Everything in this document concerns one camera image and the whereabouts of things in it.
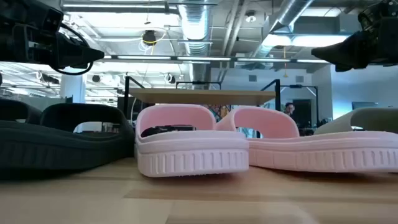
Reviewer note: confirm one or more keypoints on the silver ventilation duct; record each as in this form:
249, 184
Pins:
196, 25

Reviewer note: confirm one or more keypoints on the grey rubber slide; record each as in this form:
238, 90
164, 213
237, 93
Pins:
370, 119

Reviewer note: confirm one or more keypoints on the wooden shelf with black frame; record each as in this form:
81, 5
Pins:
202, 96

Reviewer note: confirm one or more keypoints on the person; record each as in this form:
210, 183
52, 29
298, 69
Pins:
289, 109

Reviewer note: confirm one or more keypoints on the pink rubber slide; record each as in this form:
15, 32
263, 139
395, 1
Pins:
326, 149
189, 152

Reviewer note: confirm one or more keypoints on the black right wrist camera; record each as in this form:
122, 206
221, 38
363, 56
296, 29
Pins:
377, 12

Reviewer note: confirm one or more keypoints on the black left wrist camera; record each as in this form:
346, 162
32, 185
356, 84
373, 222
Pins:
31, 12

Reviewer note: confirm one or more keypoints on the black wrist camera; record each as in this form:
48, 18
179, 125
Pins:
377, 12
31, 12

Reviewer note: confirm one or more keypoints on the black rubber slide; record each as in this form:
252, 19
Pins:
62, 146
15, 110

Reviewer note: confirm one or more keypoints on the long ceiling light bar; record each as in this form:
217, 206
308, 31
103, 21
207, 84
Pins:
202, 58

